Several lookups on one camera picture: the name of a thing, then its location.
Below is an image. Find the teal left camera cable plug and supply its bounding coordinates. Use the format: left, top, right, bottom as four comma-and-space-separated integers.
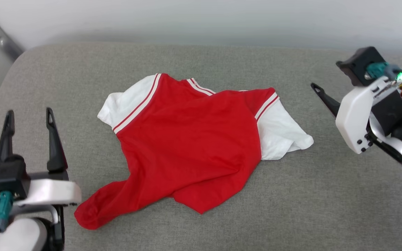
0, 191, 14, 233

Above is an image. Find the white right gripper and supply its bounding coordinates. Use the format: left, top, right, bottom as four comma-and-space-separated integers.
311, 77, 402, 154

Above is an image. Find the red and white shirt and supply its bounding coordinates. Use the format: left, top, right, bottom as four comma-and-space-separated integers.
74, 73, 314, 230

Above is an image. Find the grey metal pipe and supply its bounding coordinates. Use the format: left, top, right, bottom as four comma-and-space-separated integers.
0, 2, 25, 60

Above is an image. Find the teal camera cable plug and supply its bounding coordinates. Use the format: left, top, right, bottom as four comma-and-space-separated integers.
365, 62, 402, 81
0, 191, 14, 233

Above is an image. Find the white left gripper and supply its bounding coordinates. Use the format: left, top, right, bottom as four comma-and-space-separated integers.
0, 107, 82, 223

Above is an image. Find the grey fabric sofa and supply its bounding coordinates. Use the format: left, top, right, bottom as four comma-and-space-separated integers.
0, 42, 402, 251

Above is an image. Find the teal right camera cable plug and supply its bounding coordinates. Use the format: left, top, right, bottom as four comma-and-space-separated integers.
365, 62, 402, 81

